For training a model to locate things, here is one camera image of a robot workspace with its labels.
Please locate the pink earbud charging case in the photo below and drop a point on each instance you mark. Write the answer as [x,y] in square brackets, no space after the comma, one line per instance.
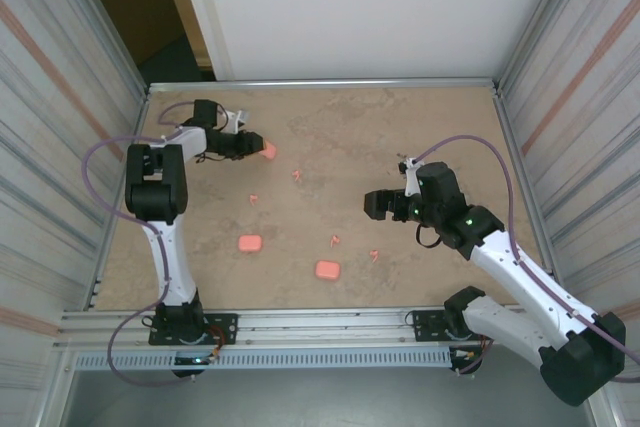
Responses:
[327,270]
[249,243]
[270,152]

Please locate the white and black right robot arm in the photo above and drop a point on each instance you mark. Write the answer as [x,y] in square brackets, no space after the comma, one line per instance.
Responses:
[507,279]

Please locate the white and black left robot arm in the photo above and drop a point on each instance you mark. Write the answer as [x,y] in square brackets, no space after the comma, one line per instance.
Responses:
[180,277]

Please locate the black base electronics box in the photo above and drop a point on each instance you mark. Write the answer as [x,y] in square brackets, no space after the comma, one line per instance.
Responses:
[462,357]
[190,361]

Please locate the aluminium table frame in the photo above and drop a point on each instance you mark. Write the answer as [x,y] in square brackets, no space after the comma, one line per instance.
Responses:
[325,84]

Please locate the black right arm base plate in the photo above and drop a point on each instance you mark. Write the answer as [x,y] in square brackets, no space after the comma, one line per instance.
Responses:
[425,324]

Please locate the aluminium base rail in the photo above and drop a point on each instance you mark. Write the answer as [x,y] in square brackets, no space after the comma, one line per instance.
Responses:
[325,327]

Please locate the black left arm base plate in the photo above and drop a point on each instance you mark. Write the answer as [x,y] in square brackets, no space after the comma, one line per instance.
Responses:
[224,327]

